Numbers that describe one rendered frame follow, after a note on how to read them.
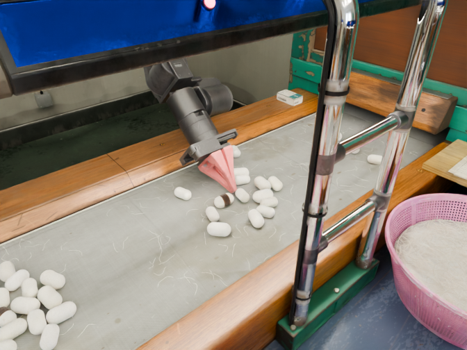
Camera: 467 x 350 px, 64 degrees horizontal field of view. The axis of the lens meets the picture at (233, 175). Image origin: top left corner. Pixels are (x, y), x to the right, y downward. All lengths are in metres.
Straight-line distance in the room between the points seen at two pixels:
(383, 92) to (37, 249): 0.75
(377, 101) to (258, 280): 0.55
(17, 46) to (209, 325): 0.33
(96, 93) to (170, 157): 2.06
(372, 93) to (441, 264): 0.44
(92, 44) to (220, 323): 0.32
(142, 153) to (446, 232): 0.57
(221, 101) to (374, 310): 0.44
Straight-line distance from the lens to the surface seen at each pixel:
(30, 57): 0.32
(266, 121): 0.90
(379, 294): 0.64
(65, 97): 2.72
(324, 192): 0.37
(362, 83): 0.93
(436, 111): 0.87
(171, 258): 0.56
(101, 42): 0.33
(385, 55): 0.96
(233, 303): 0.47
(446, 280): 0.61
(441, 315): 0.57
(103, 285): 0.55
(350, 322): 0.59
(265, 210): 0.62
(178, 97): 0.68
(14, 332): 0.53
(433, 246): 0.65
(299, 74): 1.10
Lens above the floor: 1.14
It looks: 34 degrees down
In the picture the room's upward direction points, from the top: straight up
